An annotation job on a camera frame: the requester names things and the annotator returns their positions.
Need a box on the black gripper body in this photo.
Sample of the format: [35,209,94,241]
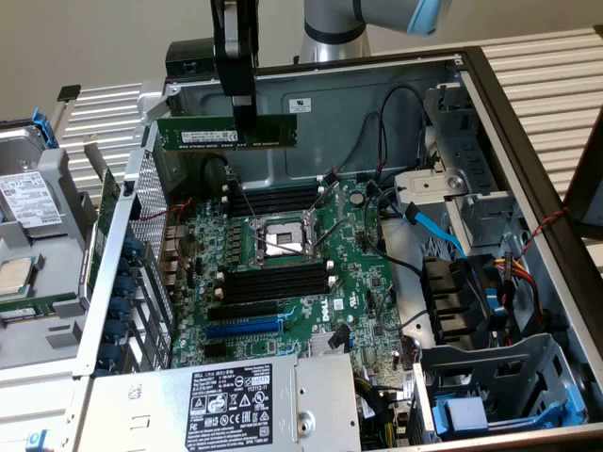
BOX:
[210,0,259,60]

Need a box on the green RAM stick white label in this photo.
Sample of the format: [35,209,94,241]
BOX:
[0,291,80,323]
[155,113,300,153]

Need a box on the black box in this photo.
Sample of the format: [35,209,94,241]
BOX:
[165,40,219,86]

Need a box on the thin metal locking lever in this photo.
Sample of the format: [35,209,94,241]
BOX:
[311,218,348,250]
[228,171,260,220]

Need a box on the CPU socket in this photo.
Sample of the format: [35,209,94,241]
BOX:
[252,214,326,265]

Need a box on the silver socket cover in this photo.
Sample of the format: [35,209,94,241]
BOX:
[303,181,343,246]

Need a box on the open grey PC case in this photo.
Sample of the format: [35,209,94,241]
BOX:
[73,44,603,452]

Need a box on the long black expansion slot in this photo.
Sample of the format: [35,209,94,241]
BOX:
[206,299,280,322]

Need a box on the grey parts rack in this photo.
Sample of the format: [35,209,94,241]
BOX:
[0,120,101,373]

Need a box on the green Dell motherboard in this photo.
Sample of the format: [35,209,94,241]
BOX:
[168,174,418,378]

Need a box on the blue expansion slot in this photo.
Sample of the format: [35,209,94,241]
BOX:
[204,317,285,340]

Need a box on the tall silver drive bay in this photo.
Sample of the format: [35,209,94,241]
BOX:
[422,82,503,199]

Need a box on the hard disk white label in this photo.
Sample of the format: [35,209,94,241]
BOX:
[0,125,67,239]

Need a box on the silver chipset heatsink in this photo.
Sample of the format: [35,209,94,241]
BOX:
[308,329,352,359]

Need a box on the black plastic fan shroud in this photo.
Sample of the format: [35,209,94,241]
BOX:
[420,253,496,350]

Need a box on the silver CPU chip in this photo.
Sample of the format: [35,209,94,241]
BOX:
[0,256,37,298]

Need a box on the silver power supply black label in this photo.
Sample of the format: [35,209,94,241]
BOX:
[87,352,364,452]

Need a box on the blue plastic latch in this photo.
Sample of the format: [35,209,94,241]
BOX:
[484,285,508,327]

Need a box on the grey disk bay cage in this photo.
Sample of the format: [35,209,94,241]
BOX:
[414,331,590,446]

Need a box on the dark framed panel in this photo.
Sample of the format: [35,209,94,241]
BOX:
[562,105,603,241]

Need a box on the blue disk caddy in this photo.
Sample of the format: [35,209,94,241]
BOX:
[431,376,589,443]

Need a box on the small blue clip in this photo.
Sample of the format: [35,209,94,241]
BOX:
[25,428,51,452]

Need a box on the short black loop wire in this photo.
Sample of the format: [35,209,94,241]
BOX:
[201,153,233,189]

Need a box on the silver corner bracket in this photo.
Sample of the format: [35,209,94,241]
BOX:
[136,77,171,138]

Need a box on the thin red wire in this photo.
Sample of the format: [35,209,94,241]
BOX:
[139,196,194,222]

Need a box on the black looping wire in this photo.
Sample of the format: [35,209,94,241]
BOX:
[378,84,428,184]

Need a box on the green graphics card silver bracket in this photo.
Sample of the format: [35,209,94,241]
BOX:
[77,134,122,310]

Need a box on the blue SATA wire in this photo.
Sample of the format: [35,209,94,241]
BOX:
[402,202,467,259]

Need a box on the silver drive bay bracket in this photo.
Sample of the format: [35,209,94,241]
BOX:
[393,167,472,213]

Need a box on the blue plastic disk rail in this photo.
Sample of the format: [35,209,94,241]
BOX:
[31,107,60,151]

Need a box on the thick black wire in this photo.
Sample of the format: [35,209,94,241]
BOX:
[362,186,425,279]

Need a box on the yellow red power wires connector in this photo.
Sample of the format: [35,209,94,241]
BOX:
[489,251,546,326]

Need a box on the power supply wire bundle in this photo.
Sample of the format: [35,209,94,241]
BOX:
[352,374,416,452]

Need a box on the red black twisted wire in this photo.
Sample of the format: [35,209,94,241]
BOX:
[515,206,571,265]

